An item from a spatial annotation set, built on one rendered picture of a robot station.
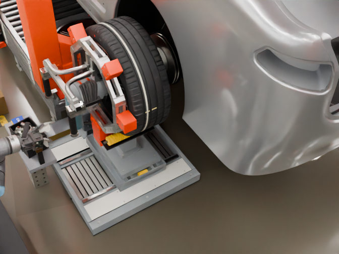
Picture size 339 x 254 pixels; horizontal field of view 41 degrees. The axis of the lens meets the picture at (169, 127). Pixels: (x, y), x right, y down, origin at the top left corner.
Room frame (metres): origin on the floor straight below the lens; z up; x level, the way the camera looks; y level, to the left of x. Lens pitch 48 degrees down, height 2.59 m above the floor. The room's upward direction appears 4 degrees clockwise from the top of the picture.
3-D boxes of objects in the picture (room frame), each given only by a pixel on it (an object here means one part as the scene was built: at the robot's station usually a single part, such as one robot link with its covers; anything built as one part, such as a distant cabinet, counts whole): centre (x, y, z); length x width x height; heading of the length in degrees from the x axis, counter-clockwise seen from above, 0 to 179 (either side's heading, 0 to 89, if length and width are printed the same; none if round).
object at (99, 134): (1.87, 0.39, 0.48); 0.16 x 0.12 x 0.17; 126
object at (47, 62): (1.86, 0.58, 1.03); 0.19 x 0.18 x 0.11; 126
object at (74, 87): (1.81, 0.48, 0.85); 0.21 x 0.14 x 0.14; 126
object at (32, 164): (1.75, 0.85, 0.44); 0.43 x 0.17 x 0.03; 36
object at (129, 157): (1.95, 0.28, 0.32); 0.40 x 0.30 x 0.28; 36
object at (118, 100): (1.85, 0.42, 0.85); 0.54 x 0.07 x 0.54; 36
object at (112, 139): (1.81, 0.27, 0.51); 0.29 x 0.06 x 0.06; 126
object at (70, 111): (1.59, 0.48, 0.93); 0.09 x 0.05 x 0.05; 126
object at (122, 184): (1.97, 0.30, 0.13); 0.50 x 0.36 x 0.10; 36
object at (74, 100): (1.70, 0.46, 1.03); 0.19 x 0.18 x 0.11; 126
